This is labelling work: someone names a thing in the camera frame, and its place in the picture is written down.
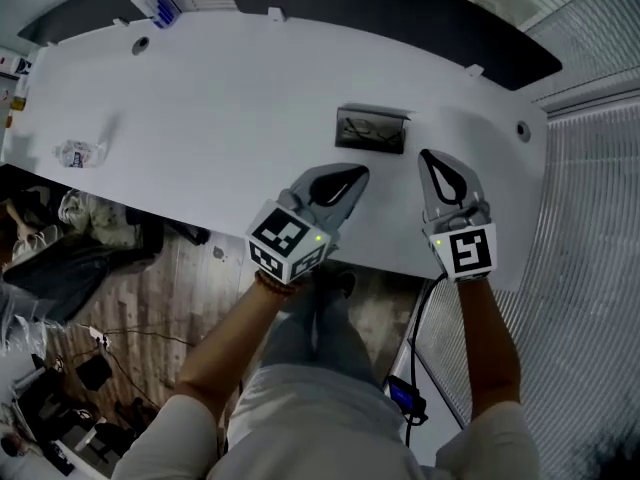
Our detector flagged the long black desk partition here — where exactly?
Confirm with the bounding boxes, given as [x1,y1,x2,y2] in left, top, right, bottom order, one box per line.
[218,0,564,92]

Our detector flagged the person's dark shoe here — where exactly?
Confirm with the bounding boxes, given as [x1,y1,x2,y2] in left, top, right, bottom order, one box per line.
[310,261,357,300]

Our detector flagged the crumpled clear plastic bottle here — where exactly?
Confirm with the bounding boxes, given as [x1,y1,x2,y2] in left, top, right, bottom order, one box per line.
[51,138,109,169]

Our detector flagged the black bag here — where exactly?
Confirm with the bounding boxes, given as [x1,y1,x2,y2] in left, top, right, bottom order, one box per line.
[1,245,110,322]

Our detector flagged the white power strip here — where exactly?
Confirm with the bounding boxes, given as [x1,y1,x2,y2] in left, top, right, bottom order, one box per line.
[88,324,114,353]

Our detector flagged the brown bead bracelet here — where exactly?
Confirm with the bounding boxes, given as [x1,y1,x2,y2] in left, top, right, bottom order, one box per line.
[253,269,297,298]

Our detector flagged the person's grey trousers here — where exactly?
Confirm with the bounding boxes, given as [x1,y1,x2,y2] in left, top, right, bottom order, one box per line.
[257,277,397,394]

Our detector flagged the black device with blue screen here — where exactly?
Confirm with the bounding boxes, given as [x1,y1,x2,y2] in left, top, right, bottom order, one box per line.
[385,374,428,417]

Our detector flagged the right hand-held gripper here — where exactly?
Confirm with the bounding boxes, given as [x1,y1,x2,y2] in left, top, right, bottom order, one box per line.
[417,148,498,284]

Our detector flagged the person's right forearm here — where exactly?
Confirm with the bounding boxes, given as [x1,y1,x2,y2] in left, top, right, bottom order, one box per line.
[456,276,524,428]

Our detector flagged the small black box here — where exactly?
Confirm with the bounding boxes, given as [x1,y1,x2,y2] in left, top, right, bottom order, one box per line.
[74,353,113,390]

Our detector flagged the crumpled pale cloth bundle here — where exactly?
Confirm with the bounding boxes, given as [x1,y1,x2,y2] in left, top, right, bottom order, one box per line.
[56,189,142,248]

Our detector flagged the person's white shirt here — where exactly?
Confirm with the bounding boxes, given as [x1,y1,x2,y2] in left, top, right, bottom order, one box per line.
[111,362,542,480]

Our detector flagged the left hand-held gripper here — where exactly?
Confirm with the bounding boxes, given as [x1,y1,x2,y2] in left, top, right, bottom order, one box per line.
[244,163,372,286]

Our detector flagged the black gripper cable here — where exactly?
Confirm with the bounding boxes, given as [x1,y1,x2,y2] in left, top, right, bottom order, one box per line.
[403,272,447,450]

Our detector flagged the black thin-framed glasses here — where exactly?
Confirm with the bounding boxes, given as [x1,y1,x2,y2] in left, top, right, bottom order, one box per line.
[343,117,402,145]

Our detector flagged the short black desk partition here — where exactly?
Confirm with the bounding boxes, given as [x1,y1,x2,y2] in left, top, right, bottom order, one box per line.
[16,0,152,47]

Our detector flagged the white bottles with blue labels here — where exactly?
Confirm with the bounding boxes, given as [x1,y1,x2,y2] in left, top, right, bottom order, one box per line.
[122,0,182,30]

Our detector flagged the grey glasses case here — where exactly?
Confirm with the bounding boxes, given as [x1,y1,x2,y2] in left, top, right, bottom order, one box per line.
[334,102,412,156]

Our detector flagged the person's left forearm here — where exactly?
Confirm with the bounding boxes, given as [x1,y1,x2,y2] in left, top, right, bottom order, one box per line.
[176,273,297,422]

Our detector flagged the white printed box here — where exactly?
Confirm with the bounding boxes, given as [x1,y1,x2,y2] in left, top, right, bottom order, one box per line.
[0,54,34,82]

